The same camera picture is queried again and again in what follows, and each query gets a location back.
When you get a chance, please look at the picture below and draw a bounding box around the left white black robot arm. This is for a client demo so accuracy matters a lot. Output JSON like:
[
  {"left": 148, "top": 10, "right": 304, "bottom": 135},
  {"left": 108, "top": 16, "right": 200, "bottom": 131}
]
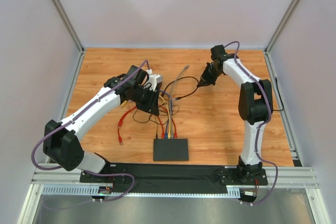
[{"left": 43, "top": 66, "right": 163, "bottom": 173}]

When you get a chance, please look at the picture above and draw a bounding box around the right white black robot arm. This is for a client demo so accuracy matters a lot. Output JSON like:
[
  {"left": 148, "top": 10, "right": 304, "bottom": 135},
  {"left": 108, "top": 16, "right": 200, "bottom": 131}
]
[{"left": 197, "top": 45, "right": 273, "bottom": 182}]

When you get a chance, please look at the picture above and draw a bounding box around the black cloth strip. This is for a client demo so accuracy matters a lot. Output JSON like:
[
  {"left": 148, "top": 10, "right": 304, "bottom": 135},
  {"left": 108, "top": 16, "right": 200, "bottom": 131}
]
[{"left": 111, "top": 163, "right": 226, "bottom": 192}]

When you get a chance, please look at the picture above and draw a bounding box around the grey ethernet cable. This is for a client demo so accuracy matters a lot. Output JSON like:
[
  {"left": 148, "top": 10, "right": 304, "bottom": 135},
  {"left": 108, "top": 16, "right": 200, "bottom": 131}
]
[{"left": 167, "top": 64, "right": 190, "bottom": 140}]

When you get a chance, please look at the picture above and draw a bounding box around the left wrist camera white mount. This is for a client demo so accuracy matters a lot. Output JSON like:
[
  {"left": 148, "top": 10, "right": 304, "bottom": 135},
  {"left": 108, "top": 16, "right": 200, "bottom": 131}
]
[{"left": 145, "top": 69, "right": 163, "bottom": 91}]

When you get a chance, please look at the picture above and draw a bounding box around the thin black power cable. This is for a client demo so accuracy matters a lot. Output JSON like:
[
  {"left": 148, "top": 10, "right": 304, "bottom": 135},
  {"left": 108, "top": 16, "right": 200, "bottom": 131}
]
[{"left": 131, "top": 107, "right": 160, "bottom": 140}]

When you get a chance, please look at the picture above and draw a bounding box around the blue ethernet cable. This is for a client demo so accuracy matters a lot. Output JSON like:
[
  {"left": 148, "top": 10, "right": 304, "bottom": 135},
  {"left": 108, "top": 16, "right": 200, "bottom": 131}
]
[{"left": 159, "top": 90, "right": 174, "bottom": 140}]

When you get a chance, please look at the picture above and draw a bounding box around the black network switch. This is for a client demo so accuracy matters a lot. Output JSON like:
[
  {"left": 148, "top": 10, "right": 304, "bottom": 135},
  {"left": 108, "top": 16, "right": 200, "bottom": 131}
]
[{"left": 153, "top": 138, "right": 189, "bottom": 162}]

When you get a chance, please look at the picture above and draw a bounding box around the red ethernet cable loose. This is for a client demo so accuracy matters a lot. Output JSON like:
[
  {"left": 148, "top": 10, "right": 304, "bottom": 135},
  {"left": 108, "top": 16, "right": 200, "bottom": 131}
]
[{"left": 117, "top": 106, "right": 136, "bottom": 145}]

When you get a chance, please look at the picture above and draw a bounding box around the right aluminium frame post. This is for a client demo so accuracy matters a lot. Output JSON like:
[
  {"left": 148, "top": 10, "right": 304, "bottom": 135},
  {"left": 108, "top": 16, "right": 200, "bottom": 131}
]
[{"left": 265, "top": 0, "right": 317, "bottom": 53}]

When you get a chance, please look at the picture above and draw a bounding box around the aluminium frame post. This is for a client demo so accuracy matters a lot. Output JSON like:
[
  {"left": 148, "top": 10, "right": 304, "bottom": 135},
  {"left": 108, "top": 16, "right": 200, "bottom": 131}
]
[
  {"left": 36, "top": 0, "right": 86, "bottom": 51},
  {"left": 265, "top": 0, "right": 317, "bottom": 53}
]

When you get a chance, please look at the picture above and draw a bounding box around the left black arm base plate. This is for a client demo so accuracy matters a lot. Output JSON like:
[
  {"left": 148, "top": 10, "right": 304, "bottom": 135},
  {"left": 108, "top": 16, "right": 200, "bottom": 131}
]
[{"left": 79, "top": 163, "right": 129, "bottom": 184}]

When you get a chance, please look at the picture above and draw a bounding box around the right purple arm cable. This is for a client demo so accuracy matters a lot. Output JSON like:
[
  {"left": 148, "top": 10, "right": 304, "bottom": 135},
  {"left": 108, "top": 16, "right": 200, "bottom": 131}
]
[{"left": 224, "top": 40, "right": 279, "bottom": 206}]

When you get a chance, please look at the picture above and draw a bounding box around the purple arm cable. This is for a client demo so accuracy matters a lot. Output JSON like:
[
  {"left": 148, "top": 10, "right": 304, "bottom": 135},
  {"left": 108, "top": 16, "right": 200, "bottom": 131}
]
[
  {"left": 224, "top": 40, "right": 279, "bottom": 206},
  {"left": 31, "top": 60, "right": 153, "bottom": 210}
]

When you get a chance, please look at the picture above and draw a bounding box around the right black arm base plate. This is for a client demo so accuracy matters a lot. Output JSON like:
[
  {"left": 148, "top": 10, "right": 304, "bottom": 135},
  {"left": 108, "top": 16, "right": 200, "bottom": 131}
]
[{"left": 215, "top": 165, "right": 268, "bottom": 186}]

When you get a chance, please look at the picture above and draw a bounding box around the grey slotted cable duct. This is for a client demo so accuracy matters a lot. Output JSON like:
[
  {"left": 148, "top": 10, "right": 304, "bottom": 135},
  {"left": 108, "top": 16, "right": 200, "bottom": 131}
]
[{"left": 42, "top": 185, "right": 258, "bottom": 198}]

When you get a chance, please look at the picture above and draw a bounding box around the aluminium front rail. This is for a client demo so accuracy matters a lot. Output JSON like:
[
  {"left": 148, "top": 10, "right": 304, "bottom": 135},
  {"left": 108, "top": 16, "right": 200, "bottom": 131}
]
[{"left": 31, "top": 163, "right": 319, "bottom": 188}]

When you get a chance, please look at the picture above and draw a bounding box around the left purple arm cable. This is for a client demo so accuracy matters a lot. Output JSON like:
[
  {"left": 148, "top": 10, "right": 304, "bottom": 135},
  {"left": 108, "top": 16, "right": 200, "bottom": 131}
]
[{"left": 31, "top": 60, "right": 153, "bottom": 210}]

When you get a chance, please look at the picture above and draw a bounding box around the left aluminium frame post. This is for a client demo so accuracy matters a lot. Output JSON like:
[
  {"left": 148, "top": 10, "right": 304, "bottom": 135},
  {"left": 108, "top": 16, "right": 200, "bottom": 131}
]
[{"left": 36, "top": 0, "right": 86, "bottom": 51}]

